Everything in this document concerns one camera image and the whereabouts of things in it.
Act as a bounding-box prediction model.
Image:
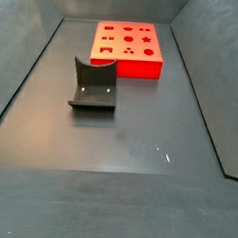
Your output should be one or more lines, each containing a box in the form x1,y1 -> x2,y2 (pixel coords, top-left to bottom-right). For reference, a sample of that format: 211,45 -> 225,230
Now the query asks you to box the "black curved holder stand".
68,58 -> 118,109

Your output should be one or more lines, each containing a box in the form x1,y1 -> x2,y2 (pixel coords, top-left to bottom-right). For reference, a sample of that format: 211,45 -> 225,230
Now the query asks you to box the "red shape-sorter block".
90,21 -> 163,80

